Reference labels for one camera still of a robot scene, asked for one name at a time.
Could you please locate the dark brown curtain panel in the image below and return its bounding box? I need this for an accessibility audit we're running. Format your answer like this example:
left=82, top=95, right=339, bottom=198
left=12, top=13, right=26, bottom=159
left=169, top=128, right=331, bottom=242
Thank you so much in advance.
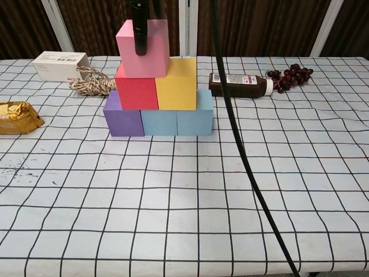
left=0, top=0, right=62, bottom=60
left=319, top=0, right=369, bottom=60
left=196, top=0, right=332, bottom=57
left=56, top=0, right=181, bottom=57

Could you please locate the light blue foam cube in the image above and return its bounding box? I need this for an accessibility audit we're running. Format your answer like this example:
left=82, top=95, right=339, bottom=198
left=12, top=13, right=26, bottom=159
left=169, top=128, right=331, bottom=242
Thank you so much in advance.
left=140, top=109, right=178, bottom=136
left=175, top=89, right=214, bottom=136

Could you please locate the twisted beige rope bundle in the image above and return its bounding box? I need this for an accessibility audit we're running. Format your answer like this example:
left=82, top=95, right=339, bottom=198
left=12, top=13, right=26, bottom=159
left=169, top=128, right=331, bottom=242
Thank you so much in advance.
left=68, top=65, right=118, bottom=98

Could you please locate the yellow foam cube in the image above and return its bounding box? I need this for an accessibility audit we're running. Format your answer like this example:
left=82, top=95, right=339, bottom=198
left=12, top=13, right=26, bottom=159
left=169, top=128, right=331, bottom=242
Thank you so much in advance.
left=155, top=57, right=198, bottom=111

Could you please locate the dark red grape bunch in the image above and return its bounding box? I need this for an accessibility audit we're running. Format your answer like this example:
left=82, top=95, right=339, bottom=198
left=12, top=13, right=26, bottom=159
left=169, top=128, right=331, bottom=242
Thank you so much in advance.
left=266, top=63, right=314, bottom=93

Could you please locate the gold snack package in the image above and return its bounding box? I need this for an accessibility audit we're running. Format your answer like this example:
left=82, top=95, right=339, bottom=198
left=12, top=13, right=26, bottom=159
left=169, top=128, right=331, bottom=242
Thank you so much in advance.
left=0, top=100, right=46, bottom=136

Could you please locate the white cardboard box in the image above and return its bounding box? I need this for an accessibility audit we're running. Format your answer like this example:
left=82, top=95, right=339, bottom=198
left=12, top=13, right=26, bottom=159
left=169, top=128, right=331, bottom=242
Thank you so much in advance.
left=32, top=51, right=91, bottom=82

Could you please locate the purple foam cube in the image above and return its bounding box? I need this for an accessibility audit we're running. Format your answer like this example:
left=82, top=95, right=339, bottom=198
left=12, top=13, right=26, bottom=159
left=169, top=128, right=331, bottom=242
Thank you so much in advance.
left=103, top=89, right=145, bottom=137

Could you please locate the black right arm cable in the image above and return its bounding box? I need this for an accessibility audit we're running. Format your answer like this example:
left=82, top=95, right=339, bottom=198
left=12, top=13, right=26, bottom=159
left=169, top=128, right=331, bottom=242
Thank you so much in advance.
left=209, top=0, right=300, bottom=277

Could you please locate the dark brown labelled bottle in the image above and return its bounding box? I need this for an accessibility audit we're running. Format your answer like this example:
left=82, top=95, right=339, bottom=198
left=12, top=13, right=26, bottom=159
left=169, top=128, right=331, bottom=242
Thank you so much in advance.
left=208, top=72, right=274, bottom=100

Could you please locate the pink foam cube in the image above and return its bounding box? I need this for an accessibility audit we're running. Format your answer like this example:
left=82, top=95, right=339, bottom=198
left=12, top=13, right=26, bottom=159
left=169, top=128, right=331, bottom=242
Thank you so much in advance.
left=115, top=19, right=170, bottom=78

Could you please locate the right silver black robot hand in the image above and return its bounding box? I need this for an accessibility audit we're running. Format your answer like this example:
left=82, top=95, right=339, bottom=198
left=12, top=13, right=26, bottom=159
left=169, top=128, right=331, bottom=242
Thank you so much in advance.
left=128, top=0, right=150, bottom=57

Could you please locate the red foam cube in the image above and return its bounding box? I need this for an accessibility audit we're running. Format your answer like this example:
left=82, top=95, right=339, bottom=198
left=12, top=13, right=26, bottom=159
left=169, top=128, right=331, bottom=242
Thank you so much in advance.
left=114, top=62, right=160, bottom=111

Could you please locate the white partition frame post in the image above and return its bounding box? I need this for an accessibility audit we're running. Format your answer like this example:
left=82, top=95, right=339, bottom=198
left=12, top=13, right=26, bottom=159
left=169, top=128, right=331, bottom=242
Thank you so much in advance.
left=310, top=0, right=344, bottom=57
left=40, top=0, right=75, bottom=57
left=178, top=0, right=198, bottom=57

